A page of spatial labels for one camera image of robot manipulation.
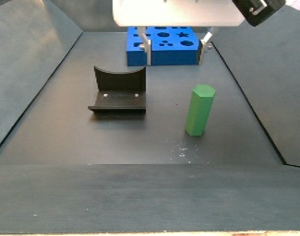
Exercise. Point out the green hexagonal prism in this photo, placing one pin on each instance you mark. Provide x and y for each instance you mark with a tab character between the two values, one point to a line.
200	107

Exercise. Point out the black curved holder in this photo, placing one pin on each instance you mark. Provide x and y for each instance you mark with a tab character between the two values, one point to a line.
121	91

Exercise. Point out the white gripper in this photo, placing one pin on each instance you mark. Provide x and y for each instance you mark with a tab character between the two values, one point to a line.
193	13

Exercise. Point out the blue shape sorting board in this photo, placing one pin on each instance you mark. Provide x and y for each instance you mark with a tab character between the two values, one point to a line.
174	46

